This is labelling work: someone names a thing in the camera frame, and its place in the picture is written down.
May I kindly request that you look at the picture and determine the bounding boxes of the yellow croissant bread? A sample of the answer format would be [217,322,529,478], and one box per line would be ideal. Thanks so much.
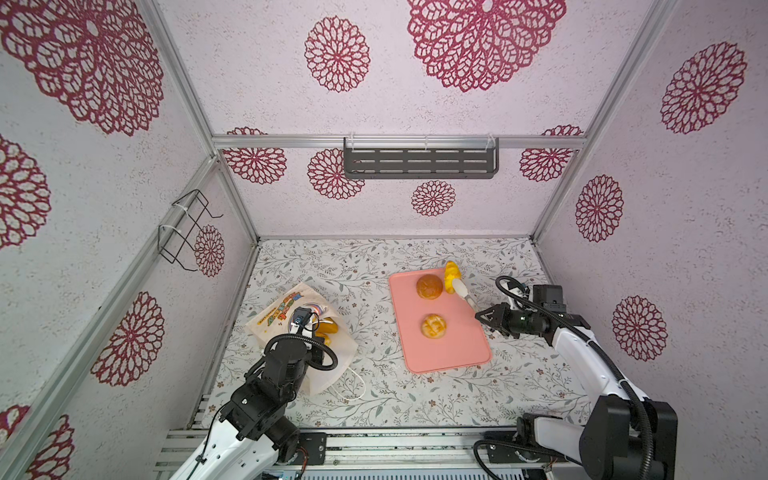
[443,261,462,294]

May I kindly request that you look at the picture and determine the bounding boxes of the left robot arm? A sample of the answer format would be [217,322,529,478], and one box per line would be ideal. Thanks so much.
[172,334,339,479]

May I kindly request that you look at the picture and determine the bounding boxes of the white paper bag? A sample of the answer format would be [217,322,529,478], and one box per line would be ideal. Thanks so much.
[246,283,358,396]

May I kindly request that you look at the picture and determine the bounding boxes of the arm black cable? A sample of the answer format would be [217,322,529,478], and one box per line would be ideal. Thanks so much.
[200,332,339,469]
[472,275,655,480]

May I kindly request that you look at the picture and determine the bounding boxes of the grey wall shelf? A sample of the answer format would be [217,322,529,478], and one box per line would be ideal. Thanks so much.
[342,137,500,180]

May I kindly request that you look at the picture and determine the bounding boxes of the metal tongs white tips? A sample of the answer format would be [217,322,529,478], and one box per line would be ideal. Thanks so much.
[451,278,478,311]

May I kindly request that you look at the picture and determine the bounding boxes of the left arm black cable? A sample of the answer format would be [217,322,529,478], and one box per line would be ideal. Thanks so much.
[200,332,339,469]

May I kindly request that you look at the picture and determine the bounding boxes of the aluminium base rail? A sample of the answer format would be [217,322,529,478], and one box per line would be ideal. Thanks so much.
[154,427,601,475]

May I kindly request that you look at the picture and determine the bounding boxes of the yellow fake bread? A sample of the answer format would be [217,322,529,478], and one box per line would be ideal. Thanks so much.
[421,314,447,339]

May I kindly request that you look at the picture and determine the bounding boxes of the round brown bun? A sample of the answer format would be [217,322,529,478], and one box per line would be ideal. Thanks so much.
[416,274,444,300]

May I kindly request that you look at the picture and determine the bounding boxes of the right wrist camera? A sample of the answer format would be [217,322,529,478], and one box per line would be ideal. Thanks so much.
[531,284,566,311]

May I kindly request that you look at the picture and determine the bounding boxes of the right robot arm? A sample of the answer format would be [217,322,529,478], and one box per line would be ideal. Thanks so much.
[472,276,678,479]

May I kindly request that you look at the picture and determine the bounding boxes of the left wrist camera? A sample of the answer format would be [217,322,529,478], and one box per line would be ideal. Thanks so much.
[289,307,316,335]

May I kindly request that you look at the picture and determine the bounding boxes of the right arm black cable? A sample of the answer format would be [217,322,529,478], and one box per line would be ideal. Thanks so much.
[472,275,655,480]

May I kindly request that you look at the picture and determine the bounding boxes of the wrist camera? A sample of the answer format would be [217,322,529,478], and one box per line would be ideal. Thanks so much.
[531,284,566,311]
[289,307,316,335]

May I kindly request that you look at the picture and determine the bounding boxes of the pink plastic tray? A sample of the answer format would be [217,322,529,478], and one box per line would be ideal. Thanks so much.
[389,268,492,374]

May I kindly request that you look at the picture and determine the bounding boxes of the black wire rack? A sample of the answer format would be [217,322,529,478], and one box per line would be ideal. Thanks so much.
[156,189,226,278]

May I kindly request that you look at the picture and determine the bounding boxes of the orange fake bread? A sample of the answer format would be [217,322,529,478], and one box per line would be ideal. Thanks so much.
[314,319,339,346]

